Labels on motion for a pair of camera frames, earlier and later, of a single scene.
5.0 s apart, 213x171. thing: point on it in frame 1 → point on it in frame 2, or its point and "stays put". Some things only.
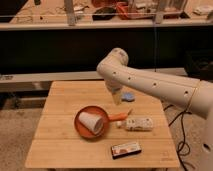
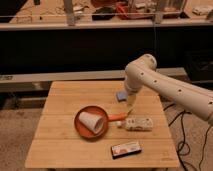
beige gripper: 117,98 → 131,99
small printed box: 125,150 stays put
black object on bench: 104,10 stays put
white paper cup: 93,121 stays put
